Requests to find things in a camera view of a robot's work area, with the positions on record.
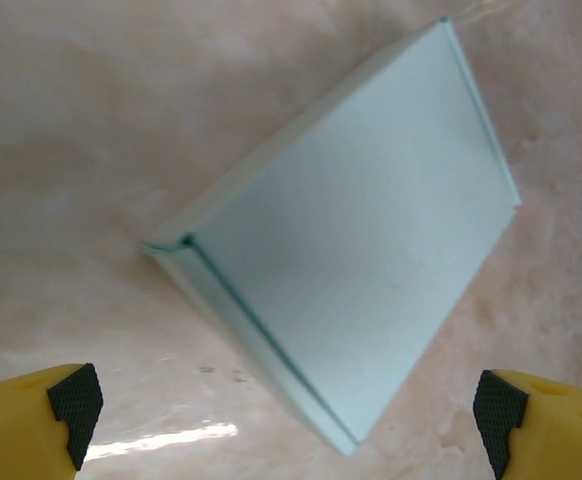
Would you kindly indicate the light blue paper box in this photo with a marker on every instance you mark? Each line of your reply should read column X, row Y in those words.
column 361, row 240

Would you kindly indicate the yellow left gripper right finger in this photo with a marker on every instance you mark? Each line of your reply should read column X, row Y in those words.
column 561, row 430

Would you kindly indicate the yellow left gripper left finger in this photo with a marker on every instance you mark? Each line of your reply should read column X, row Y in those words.
column 16, row 430

